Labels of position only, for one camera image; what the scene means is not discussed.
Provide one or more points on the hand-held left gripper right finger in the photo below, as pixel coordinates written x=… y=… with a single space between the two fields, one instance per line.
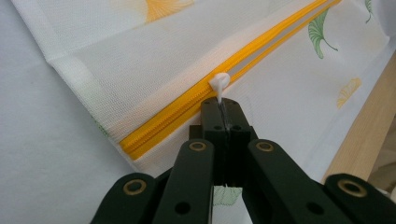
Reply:
x=271 y=180

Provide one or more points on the white leaf-print mesh laundry bag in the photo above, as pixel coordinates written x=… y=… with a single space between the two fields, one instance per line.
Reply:
x=155 y=62

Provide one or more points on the white zipper pull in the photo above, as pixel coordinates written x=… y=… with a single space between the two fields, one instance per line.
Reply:
x=220 y=84

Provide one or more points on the light wooden table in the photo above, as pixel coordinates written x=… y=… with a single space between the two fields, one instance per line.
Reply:
x=367 y=124

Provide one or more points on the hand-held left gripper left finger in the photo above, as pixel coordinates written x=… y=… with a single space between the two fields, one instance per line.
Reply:
x=199 y=174

